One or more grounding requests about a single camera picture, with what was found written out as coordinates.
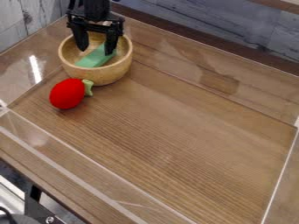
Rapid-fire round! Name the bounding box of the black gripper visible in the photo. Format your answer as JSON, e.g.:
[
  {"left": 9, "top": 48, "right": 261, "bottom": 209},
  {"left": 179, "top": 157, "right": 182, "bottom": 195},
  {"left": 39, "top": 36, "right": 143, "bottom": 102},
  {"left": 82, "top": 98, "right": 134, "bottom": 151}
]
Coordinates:
[{"left": 67, "top": 10, "right": 126, "bottom": 55}]

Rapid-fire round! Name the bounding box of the green rectangular block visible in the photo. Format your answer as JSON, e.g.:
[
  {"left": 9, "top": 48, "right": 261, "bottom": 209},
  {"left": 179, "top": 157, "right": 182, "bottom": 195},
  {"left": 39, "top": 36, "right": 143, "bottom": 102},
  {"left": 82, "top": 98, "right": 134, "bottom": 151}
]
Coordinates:
[{"left": 75, "top": 44, "right": 117, "bottom": 68}]

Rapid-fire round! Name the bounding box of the brown wooden bowl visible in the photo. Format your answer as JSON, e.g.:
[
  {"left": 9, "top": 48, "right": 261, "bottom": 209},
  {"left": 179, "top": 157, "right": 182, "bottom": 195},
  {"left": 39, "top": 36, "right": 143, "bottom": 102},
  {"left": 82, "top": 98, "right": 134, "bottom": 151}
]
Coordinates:
[{"left": 59, "top": 32, "right": 134, "bottom": 86}]

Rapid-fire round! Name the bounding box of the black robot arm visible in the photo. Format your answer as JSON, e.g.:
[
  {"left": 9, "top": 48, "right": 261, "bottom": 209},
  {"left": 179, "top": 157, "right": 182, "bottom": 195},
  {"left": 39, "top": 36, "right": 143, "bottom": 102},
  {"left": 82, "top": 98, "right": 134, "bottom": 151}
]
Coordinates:
[{"left": 67, "top": 0, "right": 126, "bottom": 55}]

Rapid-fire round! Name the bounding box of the red plush strawberry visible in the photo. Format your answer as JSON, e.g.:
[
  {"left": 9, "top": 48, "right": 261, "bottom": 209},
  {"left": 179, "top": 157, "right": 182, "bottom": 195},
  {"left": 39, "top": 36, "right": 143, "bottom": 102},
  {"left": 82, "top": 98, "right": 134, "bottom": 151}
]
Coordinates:
[{"left": 50, "top": 78, "right": 94, "bottom": 109}]

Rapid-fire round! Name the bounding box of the clear acrylic tray wall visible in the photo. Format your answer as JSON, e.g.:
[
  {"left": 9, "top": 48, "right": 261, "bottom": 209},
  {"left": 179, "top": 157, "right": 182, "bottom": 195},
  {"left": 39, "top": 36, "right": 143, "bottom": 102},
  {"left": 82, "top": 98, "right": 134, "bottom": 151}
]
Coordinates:
[{"left": 0, "top": 105, "right": 197, "bottom": 224}]

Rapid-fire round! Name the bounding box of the black cable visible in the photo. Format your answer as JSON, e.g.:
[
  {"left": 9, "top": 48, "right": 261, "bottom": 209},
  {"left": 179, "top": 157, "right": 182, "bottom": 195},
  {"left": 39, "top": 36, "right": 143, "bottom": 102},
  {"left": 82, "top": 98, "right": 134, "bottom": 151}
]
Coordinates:
[{"left": 0, "top": 206, "right": 19, "bottom": 224}]

